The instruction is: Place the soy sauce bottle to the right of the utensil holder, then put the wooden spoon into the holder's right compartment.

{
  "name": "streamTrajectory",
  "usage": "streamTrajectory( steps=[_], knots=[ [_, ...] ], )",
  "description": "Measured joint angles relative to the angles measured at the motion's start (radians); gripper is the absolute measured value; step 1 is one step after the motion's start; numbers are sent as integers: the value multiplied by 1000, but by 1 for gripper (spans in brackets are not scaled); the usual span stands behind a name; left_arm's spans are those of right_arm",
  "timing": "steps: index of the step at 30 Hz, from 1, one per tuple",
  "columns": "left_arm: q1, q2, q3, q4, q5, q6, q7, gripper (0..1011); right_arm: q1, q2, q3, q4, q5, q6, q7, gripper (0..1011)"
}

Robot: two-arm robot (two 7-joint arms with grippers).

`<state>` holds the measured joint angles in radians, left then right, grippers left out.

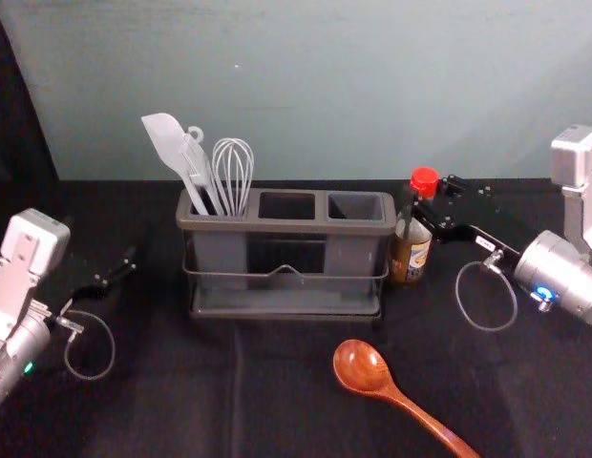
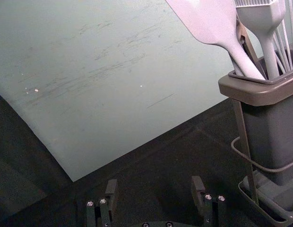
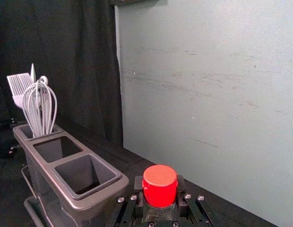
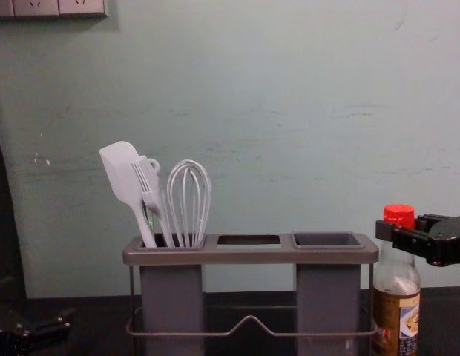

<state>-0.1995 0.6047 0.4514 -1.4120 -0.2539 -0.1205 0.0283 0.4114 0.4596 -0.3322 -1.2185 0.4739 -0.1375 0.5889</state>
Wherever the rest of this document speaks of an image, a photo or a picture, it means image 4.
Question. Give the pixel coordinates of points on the white wall socket plate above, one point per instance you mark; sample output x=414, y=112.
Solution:
x=36, y=6
x=2, y=6
x=81, y=6

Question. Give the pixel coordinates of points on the grey plastic utensil cup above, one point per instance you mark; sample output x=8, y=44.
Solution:
x=326, y=304
x=172, y=304

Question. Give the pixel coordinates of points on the glass bottle with red cap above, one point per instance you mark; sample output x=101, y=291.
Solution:
x=396, y=296

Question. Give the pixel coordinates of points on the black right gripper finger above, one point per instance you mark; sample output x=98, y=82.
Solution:
x=404, y=237
x=427, y=222

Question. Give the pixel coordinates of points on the black table cloth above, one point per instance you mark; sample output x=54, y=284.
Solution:
x=81, y=319

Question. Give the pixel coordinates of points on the white plastic fork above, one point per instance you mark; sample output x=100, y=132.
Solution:
x=144, y=181

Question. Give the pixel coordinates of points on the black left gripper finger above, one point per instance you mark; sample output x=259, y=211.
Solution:
x=48, y=323

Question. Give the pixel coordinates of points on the white silicone spatula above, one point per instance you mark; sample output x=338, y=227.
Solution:
x=120, y=167

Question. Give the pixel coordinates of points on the black upright panel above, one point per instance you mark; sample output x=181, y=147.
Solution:
x=3, y=222

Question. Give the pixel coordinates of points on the white whisk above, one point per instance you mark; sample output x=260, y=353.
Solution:
x=189, y=200

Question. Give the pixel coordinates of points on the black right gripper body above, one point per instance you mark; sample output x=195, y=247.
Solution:
x=450, y=241

